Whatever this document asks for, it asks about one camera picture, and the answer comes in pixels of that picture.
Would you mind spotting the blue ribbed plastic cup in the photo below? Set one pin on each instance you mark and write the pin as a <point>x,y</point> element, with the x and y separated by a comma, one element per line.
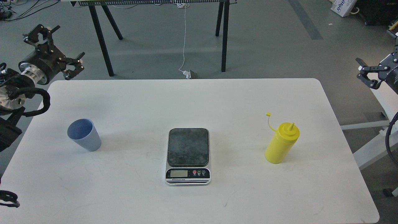
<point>84,133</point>

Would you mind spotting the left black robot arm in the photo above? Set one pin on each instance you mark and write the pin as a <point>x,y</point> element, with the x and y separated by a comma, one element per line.
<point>16,87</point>

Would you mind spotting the white power adapter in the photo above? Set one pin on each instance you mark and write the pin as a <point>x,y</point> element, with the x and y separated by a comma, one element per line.
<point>187,74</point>

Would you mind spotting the white cardboard box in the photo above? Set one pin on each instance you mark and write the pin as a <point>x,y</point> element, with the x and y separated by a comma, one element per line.
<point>343,7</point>

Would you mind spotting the yellow squeeze bottle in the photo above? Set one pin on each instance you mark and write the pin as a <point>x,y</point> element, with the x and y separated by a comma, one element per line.
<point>285,136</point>

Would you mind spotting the digital kitchen scale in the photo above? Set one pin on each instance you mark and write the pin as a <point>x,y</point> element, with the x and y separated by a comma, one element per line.
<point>188,157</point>

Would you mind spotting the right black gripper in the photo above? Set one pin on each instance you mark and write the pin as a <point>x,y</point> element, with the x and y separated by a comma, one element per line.
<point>387,71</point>

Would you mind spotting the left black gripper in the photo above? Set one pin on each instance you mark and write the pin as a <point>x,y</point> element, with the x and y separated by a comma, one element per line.
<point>45,60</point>

